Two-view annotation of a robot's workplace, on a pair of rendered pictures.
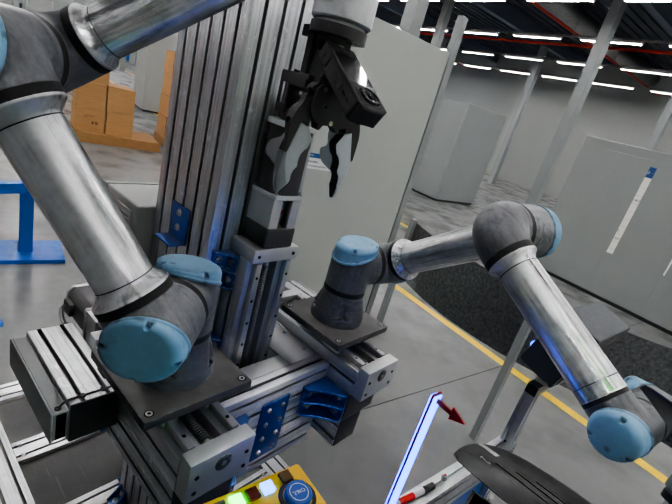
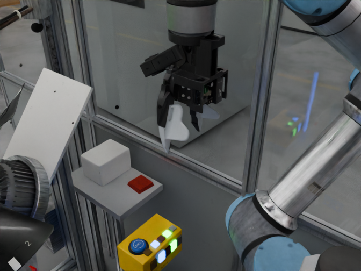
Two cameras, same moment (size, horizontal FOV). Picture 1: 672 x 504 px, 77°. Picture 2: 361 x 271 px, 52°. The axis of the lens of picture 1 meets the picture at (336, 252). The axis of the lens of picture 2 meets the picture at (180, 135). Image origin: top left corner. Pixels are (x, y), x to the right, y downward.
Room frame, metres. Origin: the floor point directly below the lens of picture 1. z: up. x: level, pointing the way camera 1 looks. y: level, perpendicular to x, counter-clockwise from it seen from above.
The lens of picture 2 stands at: (1.13, -0.01, 1.85)
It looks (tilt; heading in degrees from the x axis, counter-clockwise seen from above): 32 degrees down; 173
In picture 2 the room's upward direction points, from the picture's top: straight up
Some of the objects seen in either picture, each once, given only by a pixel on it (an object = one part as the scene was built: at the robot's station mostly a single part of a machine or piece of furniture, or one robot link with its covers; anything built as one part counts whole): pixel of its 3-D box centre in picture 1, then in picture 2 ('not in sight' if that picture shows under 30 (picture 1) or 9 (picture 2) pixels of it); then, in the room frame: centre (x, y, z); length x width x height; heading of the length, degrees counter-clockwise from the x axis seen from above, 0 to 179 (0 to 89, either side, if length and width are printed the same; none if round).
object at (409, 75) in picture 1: (334, 196); not in sight; (2.33, 0.09, 1.10); 1.21 x 0.05 x 2.20; 134
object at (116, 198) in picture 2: not in sight; (112, 183); (-0.09, -0.16, 0.84); 0.36 x 0.24 x 0.03; 44
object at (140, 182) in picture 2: not in sight; (140, 183); (-0.05, -0.04, 0.87); 0.08 x 0.08 x 0.02; 37
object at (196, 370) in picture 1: (177, 344); not in sight; (0.69, 0.25, 1.09); 0.15 x 0.15 x 0.10
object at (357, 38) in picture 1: (323, 78); (194, 68); (0.58, 0.08, 1.62); 0.09 x 0.08 x 0.12; 44
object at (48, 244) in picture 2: not in sight; (58, 220); (-0.02, -0.39, 0.73); 0.15 x 0.09 x 0.22; 134
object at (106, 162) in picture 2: not in sight; (103, 160); (-0.17, -0.19, 0.91); 0.17 x 0.16 x 0.11; 134
